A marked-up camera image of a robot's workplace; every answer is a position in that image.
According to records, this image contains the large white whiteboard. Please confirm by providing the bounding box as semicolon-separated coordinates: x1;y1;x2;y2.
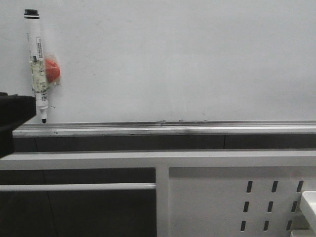
0;0;316;123

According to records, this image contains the white plastic bin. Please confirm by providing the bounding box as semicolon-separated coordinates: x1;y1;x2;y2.
300;191;316;233

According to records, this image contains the white metal pegboard rack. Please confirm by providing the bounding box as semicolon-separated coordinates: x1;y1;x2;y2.
0;150;316;237

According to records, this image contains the aluminium whiteboard tray rail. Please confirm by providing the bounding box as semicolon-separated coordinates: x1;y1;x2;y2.
13;120;316;138

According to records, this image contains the white whiteboard marker pen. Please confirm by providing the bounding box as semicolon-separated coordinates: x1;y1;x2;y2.
24;9;48;123

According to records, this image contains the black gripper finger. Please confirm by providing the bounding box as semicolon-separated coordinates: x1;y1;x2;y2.
0;92;36;158

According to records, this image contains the red round magnet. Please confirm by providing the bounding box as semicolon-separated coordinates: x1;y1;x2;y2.
45;59;60;83

